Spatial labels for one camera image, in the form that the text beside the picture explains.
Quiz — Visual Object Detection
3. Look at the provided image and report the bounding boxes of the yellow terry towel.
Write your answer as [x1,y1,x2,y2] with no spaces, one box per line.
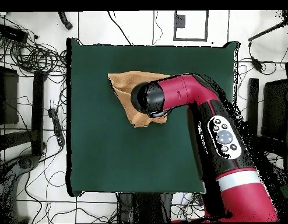
[107,71,174,128]

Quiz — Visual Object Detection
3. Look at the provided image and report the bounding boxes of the dark green tablecloth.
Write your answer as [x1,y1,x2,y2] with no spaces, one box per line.
[65,37,240,197]

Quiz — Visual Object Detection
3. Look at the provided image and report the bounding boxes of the long black power strip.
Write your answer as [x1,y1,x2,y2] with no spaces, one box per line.
[47,107,66,147]

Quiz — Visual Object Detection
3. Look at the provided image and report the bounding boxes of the black stand bar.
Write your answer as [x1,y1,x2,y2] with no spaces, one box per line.
[31,70,47,156]
[247,78,259,136]

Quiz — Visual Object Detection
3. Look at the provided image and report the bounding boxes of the small grey box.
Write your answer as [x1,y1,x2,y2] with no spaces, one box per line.
[174,14,187,29]

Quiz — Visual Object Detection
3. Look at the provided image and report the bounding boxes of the grey caster foot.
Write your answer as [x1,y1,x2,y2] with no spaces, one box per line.
[0,153,41,185]

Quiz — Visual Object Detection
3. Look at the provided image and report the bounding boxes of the black power adapter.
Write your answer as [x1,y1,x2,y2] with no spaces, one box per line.
[250,56,265,73]

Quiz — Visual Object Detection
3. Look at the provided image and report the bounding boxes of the dark rectangular panel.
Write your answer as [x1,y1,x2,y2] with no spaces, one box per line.
[0,65,19,125]
[261,78,288,141]

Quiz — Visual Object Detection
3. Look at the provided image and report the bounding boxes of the black pole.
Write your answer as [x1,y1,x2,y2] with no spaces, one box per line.
[248,19,288,43]

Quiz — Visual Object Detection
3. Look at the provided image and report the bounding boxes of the black electronics box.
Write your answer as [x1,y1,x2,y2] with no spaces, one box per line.
[0,23,29,44]

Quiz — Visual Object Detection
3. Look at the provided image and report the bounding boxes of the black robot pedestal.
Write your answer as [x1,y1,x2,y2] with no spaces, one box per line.
[116,192,174,223]

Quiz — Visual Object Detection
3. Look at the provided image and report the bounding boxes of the grey square frame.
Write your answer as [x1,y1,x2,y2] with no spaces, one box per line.
[173,10,209,43]

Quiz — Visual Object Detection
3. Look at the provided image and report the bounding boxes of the tangle of black cables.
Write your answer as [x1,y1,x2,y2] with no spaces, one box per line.
[0,34,68,78]

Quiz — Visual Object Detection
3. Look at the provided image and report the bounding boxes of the black curved handle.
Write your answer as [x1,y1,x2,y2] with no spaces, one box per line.
[57,10,73,30]

